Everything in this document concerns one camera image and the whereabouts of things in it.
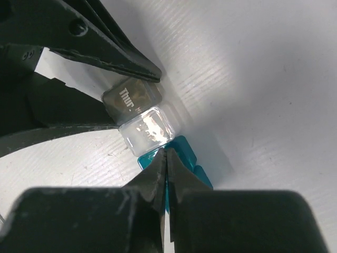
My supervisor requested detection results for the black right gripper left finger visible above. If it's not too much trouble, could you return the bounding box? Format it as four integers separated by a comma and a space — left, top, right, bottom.
1, 149, 167, 252

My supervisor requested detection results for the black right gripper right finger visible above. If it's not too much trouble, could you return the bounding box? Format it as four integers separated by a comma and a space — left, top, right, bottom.
166, 149, 328, 252

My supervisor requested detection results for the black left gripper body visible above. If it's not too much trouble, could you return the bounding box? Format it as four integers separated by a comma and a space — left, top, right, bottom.
1, 44, 44, 136

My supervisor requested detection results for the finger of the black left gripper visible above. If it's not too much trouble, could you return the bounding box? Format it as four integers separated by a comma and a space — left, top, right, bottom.
1, 73, 119, 157
1, 1, 162, 82

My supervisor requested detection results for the teal Wed pill box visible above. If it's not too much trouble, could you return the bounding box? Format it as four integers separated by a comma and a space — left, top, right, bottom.
137, 135, 197, 172

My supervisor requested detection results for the teal Mon pill box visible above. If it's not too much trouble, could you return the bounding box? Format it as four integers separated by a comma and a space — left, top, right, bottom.
166, 165, 213, 215

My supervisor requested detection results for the clear Wed pill box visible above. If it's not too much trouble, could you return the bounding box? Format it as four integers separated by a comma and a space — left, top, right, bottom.
119, 103, 181, 157

